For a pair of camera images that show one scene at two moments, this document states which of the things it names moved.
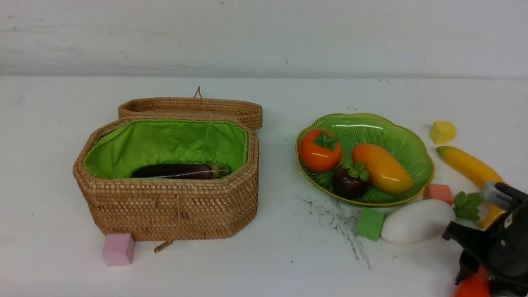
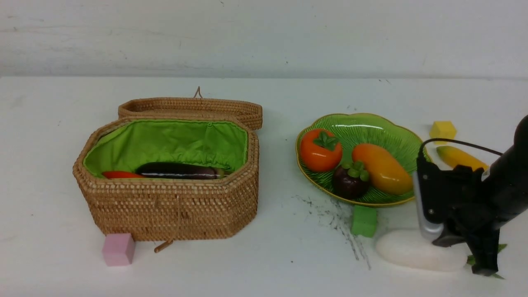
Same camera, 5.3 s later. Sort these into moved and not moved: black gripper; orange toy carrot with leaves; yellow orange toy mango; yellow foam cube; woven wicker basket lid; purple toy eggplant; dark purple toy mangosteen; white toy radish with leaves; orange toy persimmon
Moved: white toy radish with leaves; black gripper; orange toy carrot with leaves
Not moved: purple toy eggplant; orange toy persimmon; woven wicker basket lid; yellow orange toy mango; yellow foam cube; dark purple toy mangosteen
